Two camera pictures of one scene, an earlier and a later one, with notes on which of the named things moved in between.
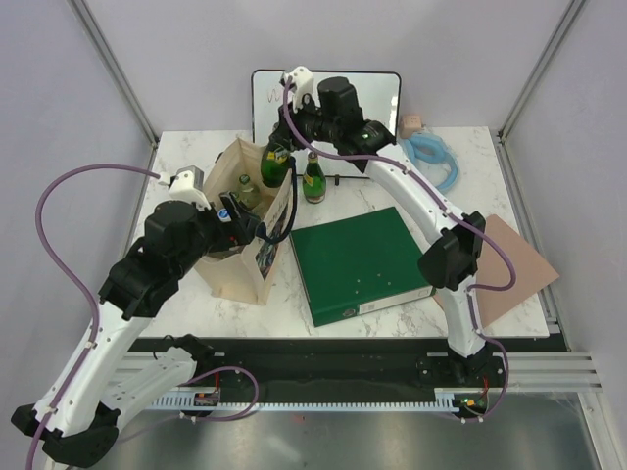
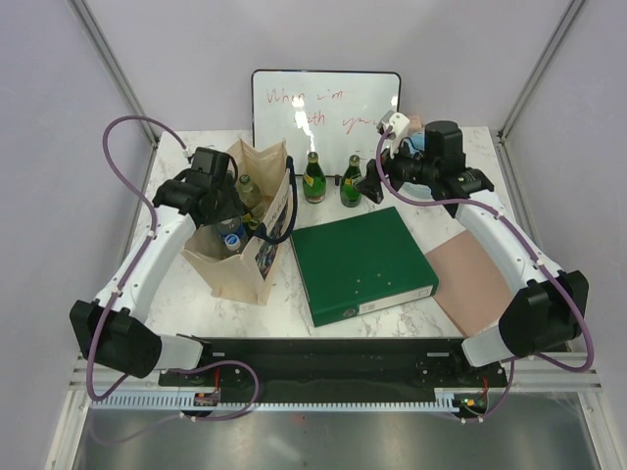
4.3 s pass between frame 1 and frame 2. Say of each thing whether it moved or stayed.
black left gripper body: moved
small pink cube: stayed
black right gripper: moved
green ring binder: stayed
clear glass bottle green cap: stayed
